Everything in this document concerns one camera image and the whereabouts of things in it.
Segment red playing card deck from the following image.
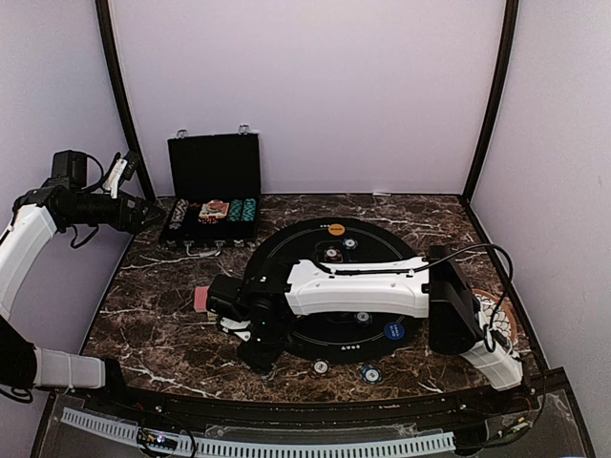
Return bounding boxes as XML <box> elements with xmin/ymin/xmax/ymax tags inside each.
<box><xmin>193</xmin><ymin>286</ymin><xmax>209</xmax><ymax>313</ymax></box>

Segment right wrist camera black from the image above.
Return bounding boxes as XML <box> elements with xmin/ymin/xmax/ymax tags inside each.
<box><xmin>206</xmin><ymin>275</ymin><xmax>245</xmax><ymax>322</ymax></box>

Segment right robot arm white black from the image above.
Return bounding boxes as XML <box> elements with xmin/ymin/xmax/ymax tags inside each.
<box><xmin>238</xmin><ymin>247</ymin><xmax>524</xmax><ymax>414</ymax></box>

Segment black poker chip case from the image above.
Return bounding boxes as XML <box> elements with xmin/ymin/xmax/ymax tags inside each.
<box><xmin>158</xmin><ymin>132</ymin><xmax>262</xmax><ymax>249</ymax></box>

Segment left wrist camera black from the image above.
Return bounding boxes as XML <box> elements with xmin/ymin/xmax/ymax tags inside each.
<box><xmin>51</xmin><ymin>150</ymin><xmax>88</xmax><ymax>189</ymax></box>

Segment blue green chip stack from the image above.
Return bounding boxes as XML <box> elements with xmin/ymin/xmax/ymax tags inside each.
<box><xmin>359</xmin><ymin>364</ymin><xmax>383</xmax><ymax>385</ymax></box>

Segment black white chips in case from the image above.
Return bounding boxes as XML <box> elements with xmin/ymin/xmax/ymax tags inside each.
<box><xmin>169</xmin><ymin>199</ymin><xmax>189</xmax><ymax>230</ymax></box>

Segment teal chips in case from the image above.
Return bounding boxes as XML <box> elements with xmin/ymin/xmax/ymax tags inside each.
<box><xmin>227</xmin><ymin>198</ymin><xmax>257</xmax><ymax>222</ymax></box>

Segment card box in case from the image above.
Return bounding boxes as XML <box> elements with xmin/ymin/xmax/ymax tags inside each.
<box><xmin>198</xmin><ymin>199</ymin><xmax>230</xmax><ymax>224</ymax></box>

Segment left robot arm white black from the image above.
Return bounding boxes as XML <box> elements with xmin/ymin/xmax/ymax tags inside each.
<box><xmin>1</xmin><ymin>150</ymin><xmax>164</xmax><ymax>416</ymax></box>

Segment round black poker mat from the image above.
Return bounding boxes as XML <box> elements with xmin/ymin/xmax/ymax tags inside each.
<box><xmin>244</xmin><ymin>218</ymin><xmax>424</xmax><ymax>364</ymax></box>

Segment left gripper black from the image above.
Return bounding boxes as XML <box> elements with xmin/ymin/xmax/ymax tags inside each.
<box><xmin>65</xmin><ymin>188</ymin><xmax>165</xmax><ymax>235</ymax></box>

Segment white cable duct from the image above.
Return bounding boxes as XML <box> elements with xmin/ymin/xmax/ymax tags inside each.
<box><xmin>60</xmin><ymin>407</ymin><xmax>456</xmax><ymax>457</ymax></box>

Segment blue small blind button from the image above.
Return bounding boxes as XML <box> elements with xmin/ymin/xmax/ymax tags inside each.
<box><xmin>384</xmin><ymin>322</ymin><xmax>406</xmax><ymax>342</ymax></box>

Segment floral patterned ceramic plate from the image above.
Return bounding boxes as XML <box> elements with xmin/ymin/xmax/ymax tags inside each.
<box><xmin>474</xmin><ymin>289</ymin><xmax>517</xmax><ymax>345</ymax></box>

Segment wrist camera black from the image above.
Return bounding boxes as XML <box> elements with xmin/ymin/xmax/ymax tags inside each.
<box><xmin>51</xmin><ymin>150</ymin><xmax>88</xmax><ymax>189</ymax></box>
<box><xmin>206</xmin><ymin>275</ymin><xmax>245</xmax><ymax>322</ymax></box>

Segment orange big blind button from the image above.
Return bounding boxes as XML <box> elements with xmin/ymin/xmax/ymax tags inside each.
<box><xmin>327</xmin><ymin>223</ymin><xmax>346</xmax><ymax>237</ymax></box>

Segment red white chip stack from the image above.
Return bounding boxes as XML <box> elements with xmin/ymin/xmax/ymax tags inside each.
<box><xmin>312</xmin><ymin>360</ymin><xmax>329</xmax><ymax>375</ymax></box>

